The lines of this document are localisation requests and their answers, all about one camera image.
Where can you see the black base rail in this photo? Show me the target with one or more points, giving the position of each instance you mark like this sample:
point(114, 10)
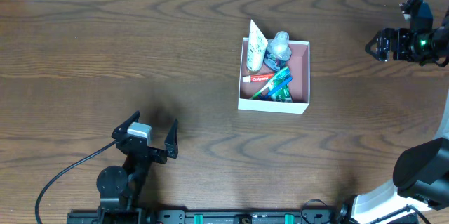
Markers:
point(208, 217)

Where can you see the blue disposable razor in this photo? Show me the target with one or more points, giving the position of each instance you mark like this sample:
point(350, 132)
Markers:
point(277, 88)

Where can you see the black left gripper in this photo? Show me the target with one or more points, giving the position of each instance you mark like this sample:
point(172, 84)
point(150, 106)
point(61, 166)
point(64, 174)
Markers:
point(151, 151)

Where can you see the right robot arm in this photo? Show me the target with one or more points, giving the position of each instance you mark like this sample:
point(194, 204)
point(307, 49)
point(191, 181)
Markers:
point(420, 177)

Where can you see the white Pantene tube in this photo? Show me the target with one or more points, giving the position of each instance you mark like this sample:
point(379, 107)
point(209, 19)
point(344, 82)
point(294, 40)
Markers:
point(257, 45)

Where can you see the green white toothbrush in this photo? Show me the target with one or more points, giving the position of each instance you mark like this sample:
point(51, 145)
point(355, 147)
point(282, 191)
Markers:
point(279, 77)

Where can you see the white square cardboard box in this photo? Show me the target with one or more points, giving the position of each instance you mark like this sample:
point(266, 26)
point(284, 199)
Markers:
point(299, 87)

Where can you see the Colgate toothpaste tube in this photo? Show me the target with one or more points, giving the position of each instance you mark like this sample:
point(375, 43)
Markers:
point(257, 78)

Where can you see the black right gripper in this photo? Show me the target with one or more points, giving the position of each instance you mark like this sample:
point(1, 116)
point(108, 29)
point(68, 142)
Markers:
point(393, 43)

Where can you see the blue foam soap bottle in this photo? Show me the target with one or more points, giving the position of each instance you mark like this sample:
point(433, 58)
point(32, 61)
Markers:
point(277, 52)

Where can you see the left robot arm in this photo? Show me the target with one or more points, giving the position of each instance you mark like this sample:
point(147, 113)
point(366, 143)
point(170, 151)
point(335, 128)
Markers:
point(120, 186)

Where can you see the green Dettol soap box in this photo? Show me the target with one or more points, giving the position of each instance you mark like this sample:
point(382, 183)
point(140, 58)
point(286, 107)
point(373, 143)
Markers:
point(282, 95)

